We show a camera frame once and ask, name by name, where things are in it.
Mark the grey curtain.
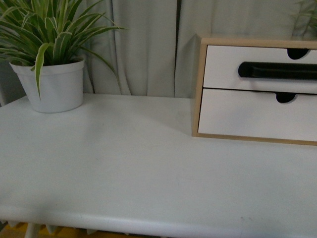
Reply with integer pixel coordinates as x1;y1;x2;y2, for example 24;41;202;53
0;0;299;104

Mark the white drawer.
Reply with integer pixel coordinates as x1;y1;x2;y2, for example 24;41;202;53
198;89;317;141
203;46;317;94

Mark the black drawer handle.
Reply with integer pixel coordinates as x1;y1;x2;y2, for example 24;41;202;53
238;61;317;80

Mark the wooden drawer cabinet frame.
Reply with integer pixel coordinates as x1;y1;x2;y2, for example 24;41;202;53
192;35;317;145

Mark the green striped plant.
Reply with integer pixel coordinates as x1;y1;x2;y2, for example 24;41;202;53
289;0;317;40

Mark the white plant pot left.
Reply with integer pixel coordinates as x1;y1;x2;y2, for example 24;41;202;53
10;60;84;113

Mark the green plant left side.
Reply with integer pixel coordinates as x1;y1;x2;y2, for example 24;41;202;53
0;0;120;95

